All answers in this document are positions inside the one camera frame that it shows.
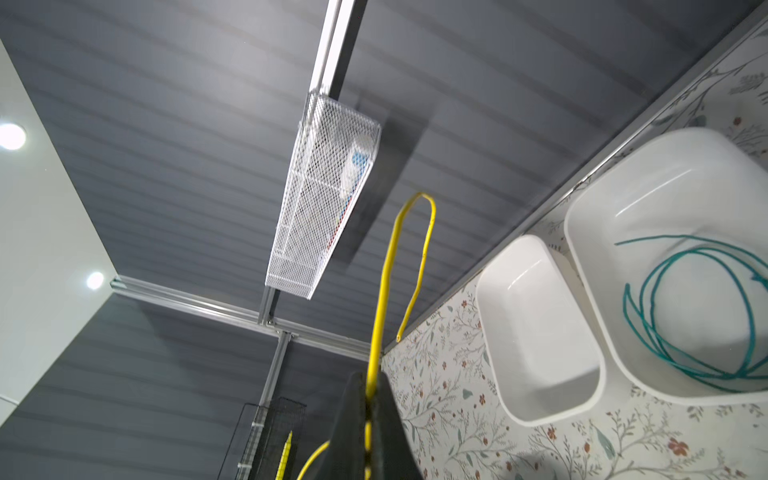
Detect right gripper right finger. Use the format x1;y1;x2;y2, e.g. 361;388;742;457
368;373;423;480

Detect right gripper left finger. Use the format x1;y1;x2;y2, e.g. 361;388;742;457
308;372;366;480

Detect yellow cable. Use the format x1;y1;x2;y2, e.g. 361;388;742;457
296;191;437;480

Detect yellow marker pen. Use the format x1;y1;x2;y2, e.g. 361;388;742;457
274;431;293;480

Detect left white plastic bin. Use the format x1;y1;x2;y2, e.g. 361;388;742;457
475;235;607;427

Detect white plastic bin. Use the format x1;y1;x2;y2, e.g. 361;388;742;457
564;128;767;406
475;235;607;427

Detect items in white basket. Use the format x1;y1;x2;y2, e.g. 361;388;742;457
339;135;375;199

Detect right white plastic bin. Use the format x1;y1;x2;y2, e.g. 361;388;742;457
564;128;767;406

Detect black wire basket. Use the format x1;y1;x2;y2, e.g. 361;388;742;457
217;397;306;480

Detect green cable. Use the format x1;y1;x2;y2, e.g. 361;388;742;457
614;233;768;395

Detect white wire mesh basket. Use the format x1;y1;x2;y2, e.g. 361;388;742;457
265;90;381;300

